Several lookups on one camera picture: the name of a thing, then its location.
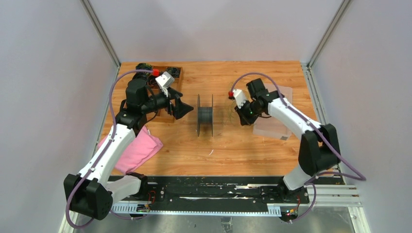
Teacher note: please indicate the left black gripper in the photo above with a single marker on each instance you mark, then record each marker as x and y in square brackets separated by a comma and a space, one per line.
[180, 108]

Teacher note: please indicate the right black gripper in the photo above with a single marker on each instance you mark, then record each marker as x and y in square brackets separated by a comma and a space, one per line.
[244, 119]

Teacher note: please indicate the clear plastic box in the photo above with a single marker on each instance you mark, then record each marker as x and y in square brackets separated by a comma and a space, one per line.
[273, 127]

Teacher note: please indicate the black cable spool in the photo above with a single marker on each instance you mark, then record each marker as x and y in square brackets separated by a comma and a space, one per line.
[204, 115]

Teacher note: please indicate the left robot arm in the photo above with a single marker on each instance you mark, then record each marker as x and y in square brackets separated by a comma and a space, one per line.
[89, 192]

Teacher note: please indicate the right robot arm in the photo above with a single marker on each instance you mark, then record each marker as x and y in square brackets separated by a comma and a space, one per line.
[319, 144]

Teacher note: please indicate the wooden compartment tray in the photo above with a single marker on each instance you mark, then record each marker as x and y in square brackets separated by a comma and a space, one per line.
[148, 92]

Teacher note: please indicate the pink cloth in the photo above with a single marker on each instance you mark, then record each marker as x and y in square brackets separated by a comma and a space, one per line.
[143, 148]

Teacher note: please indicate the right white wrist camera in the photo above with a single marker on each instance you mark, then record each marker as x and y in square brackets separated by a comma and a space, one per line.
[238, 96]

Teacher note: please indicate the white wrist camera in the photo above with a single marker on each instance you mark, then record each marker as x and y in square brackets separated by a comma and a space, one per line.
[164, 81]
[238, 96]

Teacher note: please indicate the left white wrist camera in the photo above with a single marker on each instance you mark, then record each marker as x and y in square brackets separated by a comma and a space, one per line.
[164, 81]

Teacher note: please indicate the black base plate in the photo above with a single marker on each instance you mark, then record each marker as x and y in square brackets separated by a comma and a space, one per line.
[235, 193]

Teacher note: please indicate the slotted aluminium cable duct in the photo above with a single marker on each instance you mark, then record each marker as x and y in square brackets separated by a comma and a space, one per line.
[135, 209]

